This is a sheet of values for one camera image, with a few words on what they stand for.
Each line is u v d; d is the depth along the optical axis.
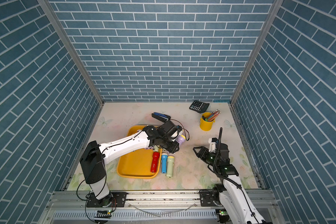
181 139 0.79
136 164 0.85
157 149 0.89
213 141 0.77
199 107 1.16
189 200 0.75
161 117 1.09
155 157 0.86
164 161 0.84
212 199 0.74
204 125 1.01
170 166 0.83
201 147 0.75
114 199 0.72
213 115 0.94
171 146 0.71
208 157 0.72
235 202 0.47
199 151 0.74
